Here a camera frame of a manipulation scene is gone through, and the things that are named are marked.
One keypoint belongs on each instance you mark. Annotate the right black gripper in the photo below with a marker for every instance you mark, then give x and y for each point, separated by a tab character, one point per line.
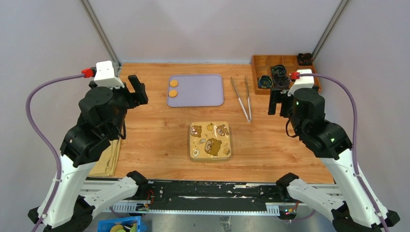
276	97

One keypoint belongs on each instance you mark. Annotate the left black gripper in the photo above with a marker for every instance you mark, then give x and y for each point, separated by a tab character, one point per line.
140	95

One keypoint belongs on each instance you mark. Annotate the round yellow cookie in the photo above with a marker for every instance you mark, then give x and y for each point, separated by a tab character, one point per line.
172	93
173	83

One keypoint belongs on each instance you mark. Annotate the lavender plastic tray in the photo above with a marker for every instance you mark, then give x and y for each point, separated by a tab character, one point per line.
197	90

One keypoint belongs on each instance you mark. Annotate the silver square tin lid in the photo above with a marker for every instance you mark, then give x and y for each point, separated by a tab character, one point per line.
210	141

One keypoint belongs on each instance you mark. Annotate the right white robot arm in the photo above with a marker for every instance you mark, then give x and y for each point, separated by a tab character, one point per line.
359	210

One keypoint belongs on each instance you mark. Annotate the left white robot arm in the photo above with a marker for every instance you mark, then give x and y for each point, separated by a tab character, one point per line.
64	208

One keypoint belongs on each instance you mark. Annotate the dark rolled sock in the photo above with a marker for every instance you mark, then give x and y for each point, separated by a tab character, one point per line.
281	81
265	82
278	70
305	59

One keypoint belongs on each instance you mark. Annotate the wooden compartment organizer box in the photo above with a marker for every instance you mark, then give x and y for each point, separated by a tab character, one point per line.
261	65

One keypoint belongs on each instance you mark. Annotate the folded yellow cloth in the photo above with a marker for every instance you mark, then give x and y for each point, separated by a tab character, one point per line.
106	165

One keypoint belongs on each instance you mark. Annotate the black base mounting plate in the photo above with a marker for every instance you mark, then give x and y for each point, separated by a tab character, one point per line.
213	196

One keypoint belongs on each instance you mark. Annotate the blue plastic bin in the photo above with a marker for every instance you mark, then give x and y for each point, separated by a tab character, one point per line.
126	224

